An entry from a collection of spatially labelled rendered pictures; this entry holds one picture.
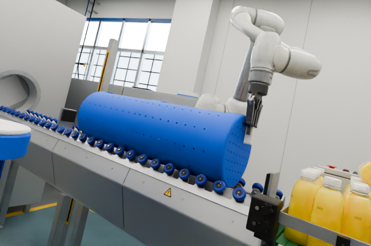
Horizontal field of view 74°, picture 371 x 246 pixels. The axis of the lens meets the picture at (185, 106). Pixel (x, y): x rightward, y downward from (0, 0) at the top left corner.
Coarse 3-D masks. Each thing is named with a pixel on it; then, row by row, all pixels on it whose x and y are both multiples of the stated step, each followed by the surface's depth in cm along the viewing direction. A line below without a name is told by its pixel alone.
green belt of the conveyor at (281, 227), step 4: (280, 228) 77; (284, 228) 77; (280, 232) 72; (276, 236) 68; (280, 236) 70; (284, 236) 70; (276, 240) 66; (280, 240) 66; (284, 240) 67; (288, 240) 68; (276, 244) 65; (284, 244) 64; (288, 244) 65; (292, 244) 65; (296, 244) 66
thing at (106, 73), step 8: (112, 40) 199; (112, 48) 199; (112, 56) 200; (104, 64) 199; (112, 64) 201; (104, 72) 197; (104, 80) 197; (104, 88) 198; (72, 200) 191; (72, 208) 190; (72, 216) 190; (72, 224) 191; (64, 232) 190; (64, 240) 188
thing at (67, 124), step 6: (66, 108) 162; (60, 114) 158; (66, 114) 159; (72, 114) 163; (60, 120) 158; (66, 120) 160; (72, 120) 163; (60, 126) 159; (66, 126) 162; (72, 126) 166
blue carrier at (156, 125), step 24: (96, 96) 133; (120, 96) 128; (96, 120) 123; (120, 120) 114; (144, 120) 106; (168, 120) 100; (192, 120) 95; (216, 120) 91; (240, 120) 92; (120, 144) 117; (144, 144) 105; (168, 144) 97; (192, 144) 90; (216, 144) 85; (240, 144) 95; (192, 168) 93; (216, 168) 85; (240, 168) 99
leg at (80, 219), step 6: (78, 204) 148; (78, 210) 147; (84, 210) 147; (78, 216) 146; (84, 216) 147; (78, 222) 145; (84, 222) 148; (78, 228) 145; (72, 234) 146; (78, 234) 146; (72, 240) 145; (78, 240) 146
